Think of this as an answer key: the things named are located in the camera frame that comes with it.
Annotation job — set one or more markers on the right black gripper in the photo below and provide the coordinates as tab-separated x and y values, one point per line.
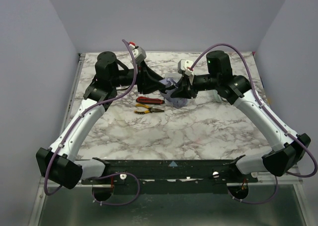
190	86

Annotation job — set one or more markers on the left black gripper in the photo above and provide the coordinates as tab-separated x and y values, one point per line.
140	79

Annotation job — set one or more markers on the purple umbrella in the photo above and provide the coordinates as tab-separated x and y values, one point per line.
170	81

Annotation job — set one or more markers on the yellow handled pliers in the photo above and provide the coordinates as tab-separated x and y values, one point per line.
148	109

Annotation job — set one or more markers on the mint green umbrella case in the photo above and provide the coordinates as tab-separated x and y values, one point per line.
216	96

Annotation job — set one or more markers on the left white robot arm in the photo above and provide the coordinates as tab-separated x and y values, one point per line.
58	162

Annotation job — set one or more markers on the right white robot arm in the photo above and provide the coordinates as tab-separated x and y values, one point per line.
287	146

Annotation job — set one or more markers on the red black utility knife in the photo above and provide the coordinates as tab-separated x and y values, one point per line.
146	100

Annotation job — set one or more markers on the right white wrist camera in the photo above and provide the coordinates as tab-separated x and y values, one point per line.
184	68

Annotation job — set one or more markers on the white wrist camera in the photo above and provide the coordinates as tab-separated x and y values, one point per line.
184	68
138	52

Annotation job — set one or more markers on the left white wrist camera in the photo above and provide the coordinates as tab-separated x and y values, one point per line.
138	52

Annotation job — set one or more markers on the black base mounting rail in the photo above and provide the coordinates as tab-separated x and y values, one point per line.
169	177

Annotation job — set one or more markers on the aluminium extrusion frame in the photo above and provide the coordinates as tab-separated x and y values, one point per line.
280	178

